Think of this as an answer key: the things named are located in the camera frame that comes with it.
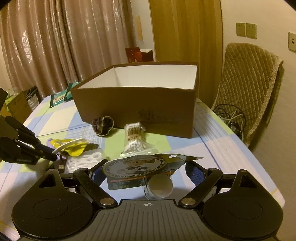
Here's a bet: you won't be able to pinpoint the clear plastic cotton pad box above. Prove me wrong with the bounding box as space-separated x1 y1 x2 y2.
64 149 105 174

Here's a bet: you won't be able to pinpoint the dark green product card package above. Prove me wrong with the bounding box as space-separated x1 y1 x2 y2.
102 154 202 190

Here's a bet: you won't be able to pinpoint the yellow sachet packet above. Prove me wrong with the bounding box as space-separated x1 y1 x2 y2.
52 138 88 157

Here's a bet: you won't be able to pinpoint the brown fuzzy scrunchie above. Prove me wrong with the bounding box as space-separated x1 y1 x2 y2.
92 116 114 137

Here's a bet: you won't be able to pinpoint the cotton swab plastic bag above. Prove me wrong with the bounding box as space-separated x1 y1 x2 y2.
120 122 153 156

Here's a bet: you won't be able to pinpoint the cardboard boxes beside table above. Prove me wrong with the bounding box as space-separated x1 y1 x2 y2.
1 86 41 123

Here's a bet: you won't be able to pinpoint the plaid tablecloth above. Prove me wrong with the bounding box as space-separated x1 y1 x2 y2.
1 97 285 240

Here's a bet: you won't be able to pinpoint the green snack bag lower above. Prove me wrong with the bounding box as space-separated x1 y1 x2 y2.
50 90 66 108

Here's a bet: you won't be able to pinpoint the green snack bag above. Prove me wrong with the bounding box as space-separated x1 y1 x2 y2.
63 81 82 102
50 90 66 108

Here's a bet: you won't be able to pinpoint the green snack bag upper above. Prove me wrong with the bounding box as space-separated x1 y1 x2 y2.
63 81 82 102

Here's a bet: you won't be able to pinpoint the large brown cardboard box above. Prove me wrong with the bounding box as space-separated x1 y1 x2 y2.
71 61 198 138

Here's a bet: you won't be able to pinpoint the beige satin curtain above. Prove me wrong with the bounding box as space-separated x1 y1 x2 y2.
1 1 134 97

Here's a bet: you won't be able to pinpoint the dark red gift box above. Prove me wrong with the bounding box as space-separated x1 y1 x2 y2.
125 47 154 63

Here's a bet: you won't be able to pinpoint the wooden door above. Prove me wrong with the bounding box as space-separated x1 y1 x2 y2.
149 1 223 107

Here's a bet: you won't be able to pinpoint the tangled cables on chair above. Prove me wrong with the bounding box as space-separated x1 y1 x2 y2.
212 103 246 140

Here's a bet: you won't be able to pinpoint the double wall socket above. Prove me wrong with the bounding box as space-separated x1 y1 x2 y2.
236 23 257 39

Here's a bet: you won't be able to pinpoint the single wall socket plate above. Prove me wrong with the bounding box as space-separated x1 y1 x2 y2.
288 32 296 52

